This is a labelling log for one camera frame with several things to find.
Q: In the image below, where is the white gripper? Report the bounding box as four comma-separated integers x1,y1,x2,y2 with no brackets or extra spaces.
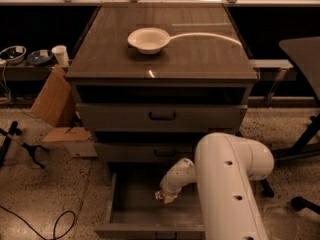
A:
160,181,182,204

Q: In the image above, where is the crushed orange can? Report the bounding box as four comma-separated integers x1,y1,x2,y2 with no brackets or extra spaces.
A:
155,191,164,200

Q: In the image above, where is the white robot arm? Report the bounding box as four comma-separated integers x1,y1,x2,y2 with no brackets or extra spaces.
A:
158,133,274,240

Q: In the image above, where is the bottom grey drawer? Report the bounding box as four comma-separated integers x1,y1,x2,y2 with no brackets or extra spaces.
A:
95,163,205,240

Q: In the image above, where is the grey drawer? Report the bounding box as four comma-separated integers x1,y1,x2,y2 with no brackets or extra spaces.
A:
95,163,205,240
94,143,193,163
76,103,247,133

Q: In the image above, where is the middle grey drawer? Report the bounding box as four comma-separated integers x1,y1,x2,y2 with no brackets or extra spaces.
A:
94,143,193,163

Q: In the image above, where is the top grey drawer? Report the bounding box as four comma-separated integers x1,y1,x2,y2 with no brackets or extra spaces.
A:
76,103,247,133

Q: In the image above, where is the white bowl on counter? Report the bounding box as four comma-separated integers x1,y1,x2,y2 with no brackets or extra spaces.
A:
127,28,170,55

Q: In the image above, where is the white cardboard box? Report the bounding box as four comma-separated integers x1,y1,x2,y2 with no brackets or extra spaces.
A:
42,127,97,158

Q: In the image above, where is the black chair caster leg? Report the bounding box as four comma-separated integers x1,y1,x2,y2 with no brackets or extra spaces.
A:
291,196,320,214

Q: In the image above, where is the brown cardboard sheet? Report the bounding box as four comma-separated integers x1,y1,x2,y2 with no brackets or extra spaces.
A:
31,65,76,127

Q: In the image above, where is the black tripod stand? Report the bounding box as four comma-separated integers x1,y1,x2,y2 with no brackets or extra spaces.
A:
0,120,50,170

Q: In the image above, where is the white paper cup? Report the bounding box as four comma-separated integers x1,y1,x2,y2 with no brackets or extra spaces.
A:
51,45,69,67

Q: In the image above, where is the grey side shelf left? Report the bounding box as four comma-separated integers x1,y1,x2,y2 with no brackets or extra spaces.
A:
0,60,56,81

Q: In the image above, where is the black floor cable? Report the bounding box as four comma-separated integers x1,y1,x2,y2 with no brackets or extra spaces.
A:
0,205,77,240

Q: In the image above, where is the black metal stand frame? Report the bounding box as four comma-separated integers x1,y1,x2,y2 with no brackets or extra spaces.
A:
259,113,320,199

